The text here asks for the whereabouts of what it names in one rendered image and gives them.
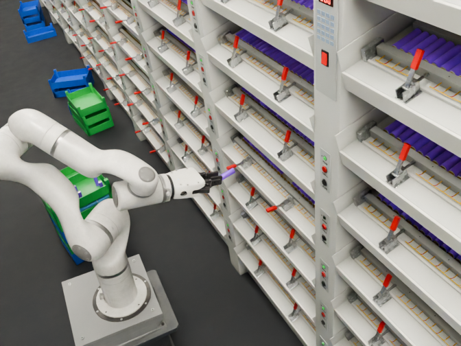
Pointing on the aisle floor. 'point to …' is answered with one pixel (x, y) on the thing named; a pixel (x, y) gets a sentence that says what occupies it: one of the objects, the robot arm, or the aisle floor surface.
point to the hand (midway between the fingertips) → (213, 178)
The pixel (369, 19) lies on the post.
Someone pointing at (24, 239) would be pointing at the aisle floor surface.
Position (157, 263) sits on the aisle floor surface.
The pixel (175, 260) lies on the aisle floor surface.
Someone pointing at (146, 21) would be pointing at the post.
